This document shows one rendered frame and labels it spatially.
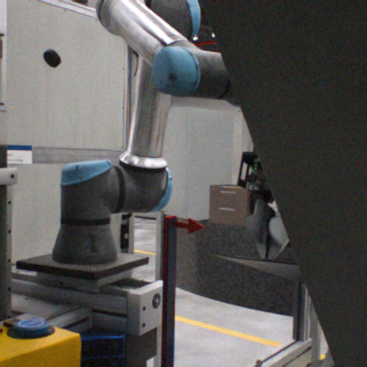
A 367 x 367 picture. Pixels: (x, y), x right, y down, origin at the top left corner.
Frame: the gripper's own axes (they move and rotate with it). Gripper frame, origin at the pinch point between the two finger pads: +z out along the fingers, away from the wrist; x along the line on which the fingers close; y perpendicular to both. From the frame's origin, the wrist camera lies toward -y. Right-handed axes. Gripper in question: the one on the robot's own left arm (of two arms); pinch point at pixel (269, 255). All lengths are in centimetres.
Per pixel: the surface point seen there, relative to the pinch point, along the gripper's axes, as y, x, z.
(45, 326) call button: 28.2, -13.0, 14.8
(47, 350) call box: 30.0, -9.9, 16.9
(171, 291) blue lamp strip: 4.8, -13.1, 8.0
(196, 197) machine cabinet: -781, -565, -183
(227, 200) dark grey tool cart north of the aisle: -563, -358, -133
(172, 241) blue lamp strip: 7.1, -13.0, 0.6
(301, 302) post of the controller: -48, -14, 5
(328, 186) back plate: 46, 25, 1
